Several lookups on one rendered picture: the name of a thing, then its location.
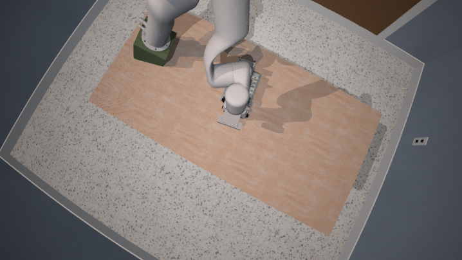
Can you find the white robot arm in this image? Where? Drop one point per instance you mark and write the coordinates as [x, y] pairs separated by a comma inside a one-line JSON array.
[[231, 23]]

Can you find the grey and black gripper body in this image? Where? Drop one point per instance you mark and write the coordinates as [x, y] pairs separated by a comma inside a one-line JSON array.
[[243, 115]]

